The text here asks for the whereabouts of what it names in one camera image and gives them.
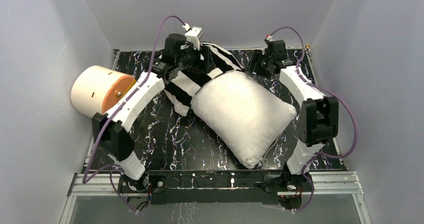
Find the black white striped pillowcase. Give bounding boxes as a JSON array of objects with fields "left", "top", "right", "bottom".
[{"left": 164, "top": 42, "right": 244, "bottom": 116}]

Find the white pillow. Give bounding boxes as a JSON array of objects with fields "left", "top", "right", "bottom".
[{"left": 191, "top": 71, "right": 297, "bottom": 169}]

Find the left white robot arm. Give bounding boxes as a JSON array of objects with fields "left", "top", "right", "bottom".
[{"left": 91, "top": 27, "right": 212, "bottom": 192}]

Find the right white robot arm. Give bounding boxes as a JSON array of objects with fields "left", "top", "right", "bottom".
[{"left": 248, "top": 38, "right": 339, "bottom": 191}]

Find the white orange cylinder roll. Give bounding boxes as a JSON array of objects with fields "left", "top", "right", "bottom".
[{"left": 70, "top": 65, "right": 136, "bottom": 118}]

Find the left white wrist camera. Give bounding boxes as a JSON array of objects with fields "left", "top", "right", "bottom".
[{"left": 183, "top": 24, "right": 203, "bottom": 48}]

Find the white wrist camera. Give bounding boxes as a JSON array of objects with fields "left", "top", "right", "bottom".
[
  {"left": 264, "top": 35, "right": 281, "bottom": 48},
  {"left": 183, "top": 24, "right": 203, "bottom": 48}
]

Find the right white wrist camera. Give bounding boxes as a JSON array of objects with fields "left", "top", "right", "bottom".
[{"left": 264, "top": 35, "right": 281, "bottom": 48}]

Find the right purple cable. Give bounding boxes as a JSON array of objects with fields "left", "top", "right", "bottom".
[{"left": 265, "top": 27, "right": 359, "bottom": 160}]

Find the purple cable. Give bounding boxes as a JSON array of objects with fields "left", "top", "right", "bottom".
[
  {"left": 82, "top": 15, "right": 193, "bottom": 197},
  {"left": 265, "top": 27, "right": 359, "bottom": 160}
]

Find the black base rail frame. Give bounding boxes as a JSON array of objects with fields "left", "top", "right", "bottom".
[{"left": 117, "top": 169, "right": 311, "bottom": 209}]

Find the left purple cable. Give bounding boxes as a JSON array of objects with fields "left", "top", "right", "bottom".
[{"left": 82, "top": 15, "right": 193, "bottom": 197}]

